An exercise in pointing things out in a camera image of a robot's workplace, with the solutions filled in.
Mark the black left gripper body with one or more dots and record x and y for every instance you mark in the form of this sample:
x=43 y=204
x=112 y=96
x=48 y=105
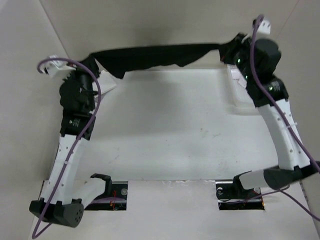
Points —
x=86 y=81

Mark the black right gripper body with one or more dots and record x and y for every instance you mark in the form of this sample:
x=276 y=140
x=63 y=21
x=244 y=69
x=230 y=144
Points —
x=238 y=54

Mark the black tank top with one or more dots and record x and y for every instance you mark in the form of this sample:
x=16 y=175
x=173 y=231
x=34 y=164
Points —
x=122 y=60

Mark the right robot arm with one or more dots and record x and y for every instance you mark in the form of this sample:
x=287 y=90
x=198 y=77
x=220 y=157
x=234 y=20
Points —
x=293 y=164

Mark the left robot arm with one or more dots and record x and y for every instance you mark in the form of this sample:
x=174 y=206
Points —
x=58 y=204

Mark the folded white tank top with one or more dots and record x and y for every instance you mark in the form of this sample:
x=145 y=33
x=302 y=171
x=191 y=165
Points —
x=106 y=82

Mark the crumpled white tank top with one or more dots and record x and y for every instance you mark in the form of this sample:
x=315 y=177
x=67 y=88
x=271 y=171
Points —
x=236 y=75

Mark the white plastic mesh basket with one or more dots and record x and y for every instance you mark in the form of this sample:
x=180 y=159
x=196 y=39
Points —
x=239 y=94

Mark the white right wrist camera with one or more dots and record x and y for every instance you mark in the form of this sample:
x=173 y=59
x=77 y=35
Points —
x=264 y=27

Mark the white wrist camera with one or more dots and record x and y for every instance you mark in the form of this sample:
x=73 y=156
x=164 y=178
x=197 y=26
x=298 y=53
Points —
x=56 y=68
x=264 y=27

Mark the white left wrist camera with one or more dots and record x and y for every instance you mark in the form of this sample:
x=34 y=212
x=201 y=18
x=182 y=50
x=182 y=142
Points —
x=56 y=68

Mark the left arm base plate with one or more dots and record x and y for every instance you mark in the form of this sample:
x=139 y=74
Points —
x=115 y=200

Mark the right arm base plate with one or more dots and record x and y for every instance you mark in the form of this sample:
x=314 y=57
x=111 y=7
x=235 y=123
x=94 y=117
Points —
x=230 y=198

